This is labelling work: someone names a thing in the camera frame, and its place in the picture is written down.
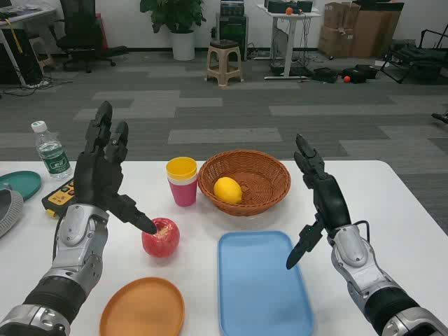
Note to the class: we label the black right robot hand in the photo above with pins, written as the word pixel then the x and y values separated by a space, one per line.
pixel 330 199

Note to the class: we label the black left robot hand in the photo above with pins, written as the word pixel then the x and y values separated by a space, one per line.
pixel 96 178

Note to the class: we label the red apple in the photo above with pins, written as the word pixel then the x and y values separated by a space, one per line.
pixel 164 245

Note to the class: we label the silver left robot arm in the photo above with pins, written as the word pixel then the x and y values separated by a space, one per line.
pixel 73 234

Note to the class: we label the yellow black remote controller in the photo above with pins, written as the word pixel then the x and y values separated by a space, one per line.
pixel 57 200

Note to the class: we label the clear water bottle green label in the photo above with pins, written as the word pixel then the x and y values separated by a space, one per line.
pixel 52 155

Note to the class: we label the brown wicker basket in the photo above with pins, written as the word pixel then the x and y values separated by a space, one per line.
pixel 266 182

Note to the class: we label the teal round plate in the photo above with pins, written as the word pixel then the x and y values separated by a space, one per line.
pixel 21 183

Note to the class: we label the white plastic cup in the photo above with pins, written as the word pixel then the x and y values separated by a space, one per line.
pixel 175 182

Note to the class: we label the yellow plastic cup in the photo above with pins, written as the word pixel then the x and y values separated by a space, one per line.
pixel 180 168

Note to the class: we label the grey ribbed curved holder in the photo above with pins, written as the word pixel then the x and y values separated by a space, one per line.
pixel 8 210

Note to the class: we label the yellow lemon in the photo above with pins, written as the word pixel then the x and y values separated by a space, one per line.
pixel 227 190

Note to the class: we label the white power strip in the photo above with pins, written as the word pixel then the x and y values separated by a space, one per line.
pixel 36 84

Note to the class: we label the blue rectangular tray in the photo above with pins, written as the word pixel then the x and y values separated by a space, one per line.
pixel 259 287

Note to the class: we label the small black bag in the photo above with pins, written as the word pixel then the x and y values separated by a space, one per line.
pixel 325 75

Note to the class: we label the large black bag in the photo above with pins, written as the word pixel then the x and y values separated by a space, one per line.
pixel 362 73

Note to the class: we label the orange round plate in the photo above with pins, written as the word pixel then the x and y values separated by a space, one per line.
pixel 143 309

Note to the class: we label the black office chair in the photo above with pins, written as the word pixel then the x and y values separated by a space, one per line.
pixel 82 28

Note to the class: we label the black folding chair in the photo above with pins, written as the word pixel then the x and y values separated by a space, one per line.
pixel 416 56

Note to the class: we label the large cardboard box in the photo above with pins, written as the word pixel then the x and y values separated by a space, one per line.
pixel 378 31

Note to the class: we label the white office desk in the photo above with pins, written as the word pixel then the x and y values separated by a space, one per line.
pixel 24 15

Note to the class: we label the beige plastic stool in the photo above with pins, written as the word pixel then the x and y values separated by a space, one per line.
pixel 224 52

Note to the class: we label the small cardboard box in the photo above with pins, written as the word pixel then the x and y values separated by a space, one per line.
pixel 339 15

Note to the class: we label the white standing desk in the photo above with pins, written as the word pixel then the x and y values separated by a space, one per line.
pixel 292 15

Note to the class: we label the black shelf rack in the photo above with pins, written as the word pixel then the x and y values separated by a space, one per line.
pixel 232 29

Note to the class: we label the black equipment box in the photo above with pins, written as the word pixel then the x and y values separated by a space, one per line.
pixel 280 5

